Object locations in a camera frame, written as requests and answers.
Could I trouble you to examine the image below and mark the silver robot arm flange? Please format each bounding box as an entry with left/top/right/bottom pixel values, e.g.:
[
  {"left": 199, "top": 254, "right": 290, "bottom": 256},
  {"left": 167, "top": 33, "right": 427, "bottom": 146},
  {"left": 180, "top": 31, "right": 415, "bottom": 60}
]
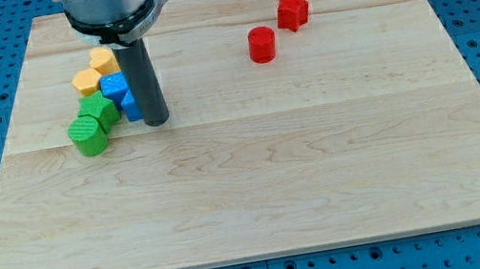
[{"left": 52, "top": 0, "right": 170, "bottom": 50}]

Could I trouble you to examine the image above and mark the yellow hexagon block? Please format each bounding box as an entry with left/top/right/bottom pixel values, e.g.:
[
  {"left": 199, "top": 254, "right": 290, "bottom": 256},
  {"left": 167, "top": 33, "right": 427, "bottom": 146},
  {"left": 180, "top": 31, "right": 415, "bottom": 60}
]
[{"left": 72, "top": 68, "right": 102, "bottom": 96}]

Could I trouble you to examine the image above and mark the red cylinder block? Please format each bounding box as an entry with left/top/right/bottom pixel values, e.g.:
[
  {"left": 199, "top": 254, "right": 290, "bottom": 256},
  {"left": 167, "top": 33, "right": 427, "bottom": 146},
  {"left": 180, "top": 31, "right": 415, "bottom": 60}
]
[{"left": 247, "top": 26, "right": 276, "bottom": 64}]

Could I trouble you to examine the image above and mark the blue block behind rod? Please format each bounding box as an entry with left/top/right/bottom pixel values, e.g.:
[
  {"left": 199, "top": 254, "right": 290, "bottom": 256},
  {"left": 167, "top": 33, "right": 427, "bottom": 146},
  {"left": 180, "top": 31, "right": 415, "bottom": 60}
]
[{"left": 121, "top": 90, "right": 142, "bottom": 122}]

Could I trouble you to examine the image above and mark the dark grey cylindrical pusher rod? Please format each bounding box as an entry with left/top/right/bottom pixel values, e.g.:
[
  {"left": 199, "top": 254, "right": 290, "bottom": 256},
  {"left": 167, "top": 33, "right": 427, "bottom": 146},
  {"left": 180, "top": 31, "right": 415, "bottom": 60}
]
[{"left": 114, "top": 39, "right": 170, "bottom": 127}]

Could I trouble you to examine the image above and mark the red star block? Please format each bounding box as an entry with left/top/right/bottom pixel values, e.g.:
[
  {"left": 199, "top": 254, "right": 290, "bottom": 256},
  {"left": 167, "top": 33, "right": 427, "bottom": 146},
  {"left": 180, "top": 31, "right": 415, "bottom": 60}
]
[{"left": 277, "top": 0, "right": 309, "bottom": 32}]

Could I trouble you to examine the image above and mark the blue cube block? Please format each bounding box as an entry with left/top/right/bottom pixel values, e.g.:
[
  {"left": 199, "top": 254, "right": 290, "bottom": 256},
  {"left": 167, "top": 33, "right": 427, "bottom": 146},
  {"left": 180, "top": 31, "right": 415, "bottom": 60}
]
[{"left": 99, "top": 72, "right": 129, "bottom": 111}]

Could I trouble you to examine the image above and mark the green star block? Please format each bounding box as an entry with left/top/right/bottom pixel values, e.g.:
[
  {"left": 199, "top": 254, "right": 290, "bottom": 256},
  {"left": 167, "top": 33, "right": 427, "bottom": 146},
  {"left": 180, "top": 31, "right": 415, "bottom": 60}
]
[{"left": 78, "top": 91, "right": 121, "bottom": 134}]

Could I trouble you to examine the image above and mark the green cylinder block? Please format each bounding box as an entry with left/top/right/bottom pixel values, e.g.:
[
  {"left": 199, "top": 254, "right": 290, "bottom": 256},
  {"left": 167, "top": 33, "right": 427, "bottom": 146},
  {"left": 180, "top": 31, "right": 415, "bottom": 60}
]
[{"left": 68, "top": 115, "right": 109, "bottom": 157}]

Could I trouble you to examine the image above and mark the light wooden board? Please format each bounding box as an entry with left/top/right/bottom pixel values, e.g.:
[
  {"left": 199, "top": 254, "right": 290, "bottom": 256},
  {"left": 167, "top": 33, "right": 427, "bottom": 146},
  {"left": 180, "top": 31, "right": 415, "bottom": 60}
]
[{"left": 0, "top": 0, "right": 480, "bottom": 269}]

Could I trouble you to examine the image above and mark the yellow heart block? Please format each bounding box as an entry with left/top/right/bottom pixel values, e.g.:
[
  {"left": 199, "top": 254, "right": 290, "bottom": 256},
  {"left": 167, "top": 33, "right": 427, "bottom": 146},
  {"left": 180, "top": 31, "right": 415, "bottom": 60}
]
[{"left": 89, "top": 47, "right": 120, "bottom": 76}]

